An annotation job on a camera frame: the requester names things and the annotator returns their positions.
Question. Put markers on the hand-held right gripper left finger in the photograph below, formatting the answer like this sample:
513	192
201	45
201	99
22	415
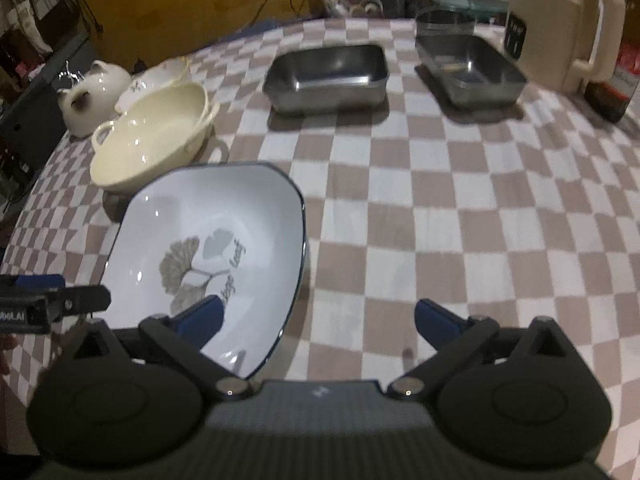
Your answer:
200	320

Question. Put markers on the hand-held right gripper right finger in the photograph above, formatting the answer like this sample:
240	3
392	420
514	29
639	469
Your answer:
437	320

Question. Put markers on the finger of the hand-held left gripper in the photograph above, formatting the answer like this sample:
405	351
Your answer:
40	281
82	299

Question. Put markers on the white leaf print plate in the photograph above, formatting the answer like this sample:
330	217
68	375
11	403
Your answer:
165	230

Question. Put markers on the white dish with yellow rim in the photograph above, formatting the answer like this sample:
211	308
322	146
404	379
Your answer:
150	77

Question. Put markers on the round steel bowl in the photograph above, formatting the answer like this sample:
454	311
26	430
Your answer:
445	22

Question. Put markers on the checkered tablecloth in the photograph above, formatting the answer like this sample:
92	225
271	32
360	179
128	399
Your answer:
425	200

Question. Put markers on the white cat-shaped ceramic jar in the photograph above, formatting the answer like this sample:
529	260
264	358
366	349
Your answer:
95	100

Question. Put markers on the small silver metal figurine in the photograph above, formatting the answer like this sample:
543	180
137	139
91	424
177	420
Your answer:
70	77

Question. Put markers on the brown beer bottle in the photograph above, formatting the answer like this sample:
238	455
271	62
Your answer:
610	95

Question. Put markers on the cream electric kettle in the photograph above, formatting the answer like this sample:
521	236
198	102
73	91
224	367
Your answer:
545	10

